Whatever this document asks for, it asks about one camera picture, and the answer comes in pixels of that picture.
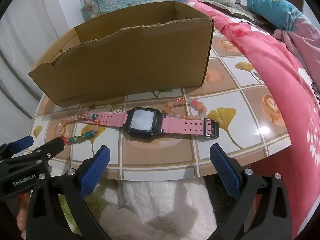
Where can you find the green fluffy rug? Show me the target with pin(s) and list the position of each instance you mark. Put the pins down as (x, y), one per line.
(97, 202)

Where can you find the gold flower charm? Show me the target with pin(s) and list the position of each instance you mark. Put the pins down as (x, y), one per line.
(111, 105)

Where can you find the white fluffy rug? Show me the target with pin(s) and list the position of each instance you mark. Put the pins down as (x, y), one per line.
(155, 205)

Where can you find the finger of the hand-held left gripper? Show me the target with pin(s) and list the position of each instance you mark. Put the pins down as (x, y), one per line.
(53, 145)
(25, 141)

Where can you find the pink floral blanket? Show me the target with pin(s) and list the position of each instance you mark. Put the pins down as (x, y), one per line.
(275, 67)

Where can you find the white panelled cabinet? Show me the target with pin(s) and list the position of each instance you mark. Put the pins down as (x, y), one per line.
(30, 30)

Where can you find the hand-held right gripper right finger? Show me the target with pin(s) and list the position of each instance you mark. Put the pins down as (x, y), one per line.
(225, 171)

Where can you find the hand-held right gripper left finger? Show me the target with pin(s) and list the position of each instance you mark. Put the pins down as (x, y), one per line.
(95, 171)

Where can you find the gold butterfly charm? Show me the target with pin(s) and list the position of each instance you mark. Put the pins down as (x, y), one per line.
(91, 107)

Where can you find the teal printed pillow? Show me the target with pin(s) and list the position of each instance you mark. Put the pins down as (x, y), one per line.
(272, 2)

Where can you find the light pink cloth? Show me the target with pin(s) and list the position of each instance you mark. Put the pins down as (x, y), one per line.
(305, 37)

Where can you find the brown cardboard box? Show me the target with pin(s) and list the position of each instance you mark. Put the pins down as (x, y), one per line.
(137, 62)

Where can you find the grey green lace-edged cloth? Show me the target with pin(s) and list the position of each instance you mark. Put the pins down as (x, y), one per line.
(225, 3)

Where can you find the person's left hand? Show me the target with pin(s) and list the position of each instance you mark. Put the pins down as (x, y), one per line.
(21, 222)

